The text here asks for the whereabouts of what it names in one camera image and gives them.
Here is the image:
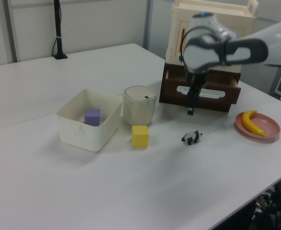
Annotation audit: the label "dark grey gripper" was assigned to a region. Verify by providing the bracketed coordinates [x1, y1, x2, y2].
[186, 69, 207, 116]

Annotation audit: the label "black and white panda toy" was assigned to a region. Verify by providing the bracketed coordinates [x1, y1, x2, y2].
[181, 130, 203, 146]

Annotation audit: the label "yellow toy banana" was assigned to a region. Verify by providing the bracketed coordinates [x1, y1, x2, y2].
[241, 110, 267, 137]

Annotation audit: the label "cream wooden drawer cabinet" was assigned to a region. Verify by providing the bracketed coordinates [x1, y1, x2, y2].
[165, 0, 259, 73]

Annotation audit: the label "beige canister with lid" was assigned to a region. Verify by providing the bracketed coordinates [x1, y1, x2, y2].
[122, 85, 157, 127]

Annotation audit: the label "yellow foam cube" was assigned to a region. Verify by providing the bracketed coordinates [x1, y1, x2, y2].
[131, 125, 150, 148]

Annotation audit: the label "pink round plate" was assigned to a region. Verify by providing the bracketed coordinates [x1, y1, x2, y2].
[235, 112, 281, 144]

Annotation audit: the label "white square plastic bin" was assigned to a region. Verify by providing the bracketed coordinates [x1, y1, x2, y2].
[56, 89, 122, 152]

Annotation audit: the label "purple foam cube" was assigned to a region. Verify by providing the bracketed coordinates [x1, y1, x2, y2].
[84, 108, 101, 127]

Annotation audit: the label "black pole on base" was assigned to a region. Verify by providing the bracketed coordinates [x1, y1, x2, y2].
[52, 0, 68, 60]

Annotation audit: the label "brown drawer with white handle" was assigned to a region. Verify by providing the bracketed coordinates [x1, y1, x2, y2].
[158, 61, 242, 114]

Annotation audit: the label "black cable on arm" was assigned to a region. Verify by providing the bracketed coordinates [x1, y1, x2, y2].
[178, 25, 227, 63]

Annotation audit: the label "black cables under table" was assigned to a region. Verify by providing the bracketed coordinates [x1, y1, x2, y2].
[251, 176, 281, 230]

